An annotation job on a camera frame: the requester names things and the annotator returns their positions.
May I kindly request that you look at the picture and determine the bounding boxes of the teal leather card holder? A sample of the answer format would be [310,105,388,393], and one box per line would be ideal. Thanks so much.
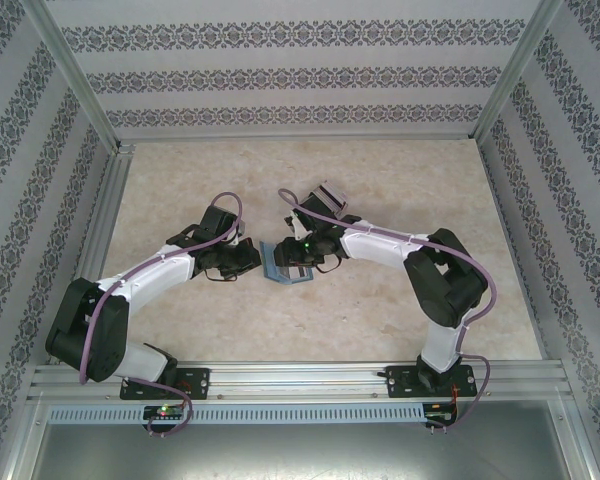
[259,239,315,287]

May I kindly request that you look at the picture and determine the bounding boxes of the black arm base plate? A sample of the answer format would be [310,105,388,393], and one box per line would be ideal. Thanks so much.
[385,364,479,400]
[119,367,211,401]

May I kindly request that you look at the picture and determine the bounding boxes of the aluminium mounting rail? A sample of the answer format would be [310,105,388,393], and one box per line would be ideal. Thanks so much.
[27,363,574,401]

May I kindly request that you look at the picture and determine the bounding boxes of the purple credit card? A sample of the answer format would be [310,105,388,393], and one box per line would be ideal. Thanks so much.
[324,183,349,211]

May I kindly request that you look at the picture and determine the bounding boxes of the purple cable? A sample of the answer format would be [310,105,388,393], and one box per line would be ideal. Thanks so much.
[79,191,246,439]
[278,188,498,434]

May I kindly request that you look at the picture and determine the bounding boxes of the slotted grey cable duct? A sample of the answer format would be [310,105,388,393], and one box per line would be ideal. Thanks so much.
[47,403,426,424]

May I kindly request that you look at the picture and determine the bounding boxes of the aluminium frame post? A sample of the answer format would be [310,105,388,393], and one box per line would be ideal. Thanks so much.
[472,0,569,144]
[22,0,131,151]

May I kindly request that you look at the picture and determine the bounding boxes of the white card red edge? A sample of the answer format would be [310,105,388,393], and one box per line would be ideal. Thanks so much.
[278,266,312,284]

